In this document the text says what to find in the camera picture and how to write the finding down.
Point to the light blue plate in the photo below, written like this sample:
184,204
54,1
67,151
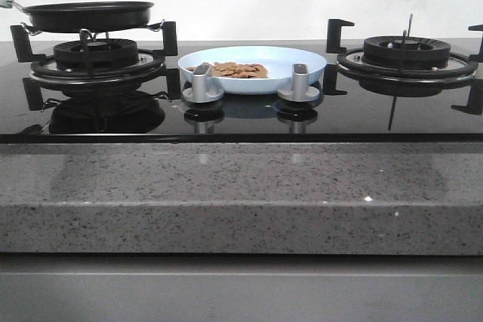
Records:
278,61

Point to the brown meat pieces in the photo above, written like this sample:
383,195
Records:
238,70

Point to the black frying pan green handle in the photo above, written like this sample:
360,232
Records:
93,16

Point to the black right pan support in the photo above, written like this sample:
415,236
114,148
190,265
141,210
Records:
461,70

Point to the black pan support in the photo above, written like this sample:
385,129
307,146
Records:
90,83
461,70

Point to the black right gas burner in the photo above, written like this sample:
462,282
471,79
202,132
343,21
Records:
418,53

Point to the black gas burner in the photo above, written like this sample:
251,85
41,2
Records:
112,53
418,53

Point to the silver right stove knob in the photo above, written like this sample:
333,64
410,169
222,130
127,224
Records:
299,90

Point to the silver stove knob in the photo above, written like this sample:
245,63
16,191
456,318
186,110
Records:
203,88
299,90

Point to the black glass cooktop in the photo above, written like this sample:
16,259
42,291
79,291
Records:
350,110

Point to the silver left stove knob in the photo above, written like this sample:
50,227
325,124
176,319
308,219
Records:
203,88

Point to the black left pan support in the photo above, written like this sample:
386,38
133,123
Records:
90,83

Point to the black left gas burner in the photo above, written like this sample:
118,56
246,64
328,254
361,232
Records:
112,53

